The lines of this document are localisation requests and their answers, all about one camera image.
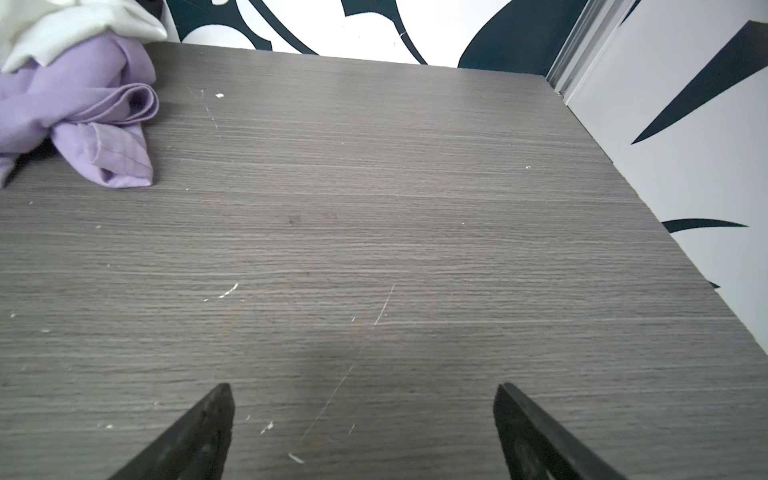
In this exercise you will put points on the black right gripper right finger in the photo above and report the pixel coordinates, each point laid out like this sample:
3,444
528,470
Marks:
537,446

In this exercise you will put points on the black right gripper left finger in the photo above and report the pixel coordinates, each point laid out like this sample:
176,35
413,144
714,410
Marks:
193,447

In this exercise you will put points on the purple cloth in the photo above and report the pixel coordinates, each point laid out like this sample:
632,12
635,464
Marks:
90,103

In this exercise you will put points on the white cloth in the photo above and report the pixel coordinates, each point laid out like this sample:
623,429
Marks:
42,30

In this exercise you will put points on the aluminium frame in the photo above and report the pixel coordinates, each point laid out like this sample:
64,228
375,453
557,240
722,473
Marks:
590,36

